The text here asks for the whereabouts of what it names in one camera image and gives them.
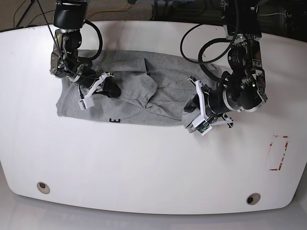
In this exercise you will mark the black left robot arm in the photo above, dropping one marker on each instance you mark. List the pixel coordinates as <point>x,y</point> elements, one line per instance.
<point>234,63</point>

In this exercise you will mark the left table grommet hole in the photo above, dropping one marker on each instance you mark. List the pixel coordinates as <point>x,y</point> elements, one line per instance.
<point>43,188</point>

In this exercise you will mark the table grommet hole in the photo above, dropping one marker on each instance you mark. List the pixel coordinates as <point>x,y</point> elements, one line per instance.
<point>43,188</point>
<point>253,199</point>

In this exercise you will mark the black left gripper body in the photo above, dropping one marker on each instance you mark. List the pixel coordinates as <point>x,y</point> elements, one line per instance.
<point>214,104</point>

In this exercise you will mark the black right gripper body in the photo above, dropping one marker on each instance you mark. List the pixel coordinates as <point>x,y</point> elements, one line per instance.
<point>97,83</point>

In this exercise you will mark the right table grommet hole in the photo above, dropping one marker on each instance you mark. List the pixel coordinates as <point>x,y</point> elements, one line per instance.
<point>253,199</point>

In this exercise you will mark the red tape rectangle marking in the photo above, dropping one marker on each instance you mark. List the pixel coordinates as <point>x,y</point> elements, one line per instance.
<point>276,153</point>

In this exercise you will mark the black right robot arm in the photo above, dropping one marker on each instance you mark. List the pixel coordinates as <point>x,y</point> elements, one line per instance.
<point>69,18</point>

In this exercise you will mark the grey t-shirt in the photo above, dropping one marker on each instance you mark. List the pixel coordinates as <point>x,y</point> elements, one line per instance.
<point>154,89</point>

